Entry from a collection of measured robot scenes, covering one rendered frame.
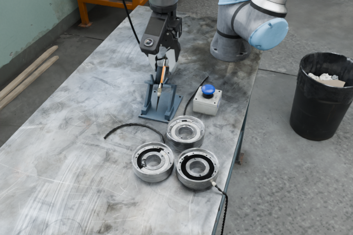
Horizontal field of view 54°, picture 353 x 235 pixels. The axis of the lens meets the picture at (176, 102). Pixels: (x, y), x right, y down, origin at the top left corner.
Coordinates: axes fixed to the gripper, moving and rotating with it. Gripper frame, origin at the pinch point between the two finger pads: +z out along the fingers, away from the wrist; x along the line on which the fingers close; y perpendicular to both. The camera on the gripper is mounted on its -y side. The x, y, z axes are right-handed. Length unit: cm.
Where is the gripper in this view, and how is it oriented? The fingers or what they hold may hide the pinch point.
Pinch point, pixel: (162, 70)
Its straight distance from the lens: 100.3
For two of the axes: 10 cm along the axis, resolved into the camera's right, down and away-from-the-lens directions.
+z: 0.0, 7.6, 6.5
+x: -9.5, -2.0, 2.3
